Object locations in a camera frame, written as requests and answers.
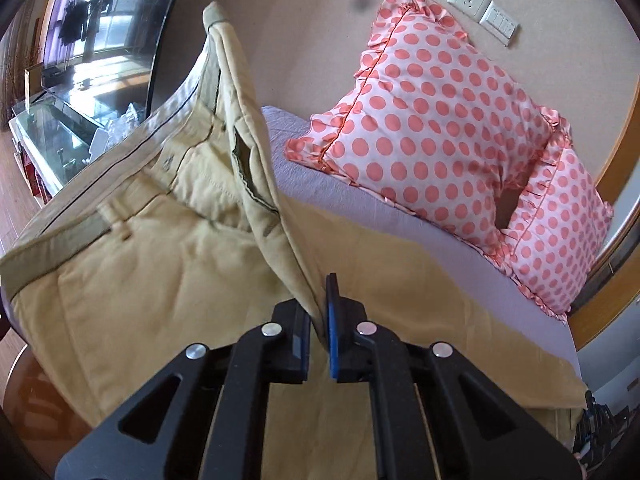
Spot khaki tan pants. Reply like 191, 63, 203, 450
1, 4, 585, 479

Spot dark wooden chair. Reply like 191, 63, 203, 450
1, 342, 91, 479

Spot lavender bed sheet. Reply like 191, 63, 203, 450
262, 106, 580, 372

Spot polka dot pillow near door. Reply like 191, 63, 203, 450
490, 107, 614, 322

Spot polka dot pillow near television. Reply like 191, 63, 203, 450
285, 0, 560, 255

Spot clear plastic packaging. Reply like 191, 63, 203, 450
85, 103, 143, 164

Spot glass top tv stand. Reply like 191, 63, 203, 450
9, 92, 99, 197

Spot black flat television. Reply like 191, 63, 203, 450
42, 0, 175, 125

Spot white wall light switch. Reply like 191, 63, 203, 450
480, 1, 520, 47

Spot white wall power socket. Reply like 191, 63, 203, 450
447, 0, 490, 23

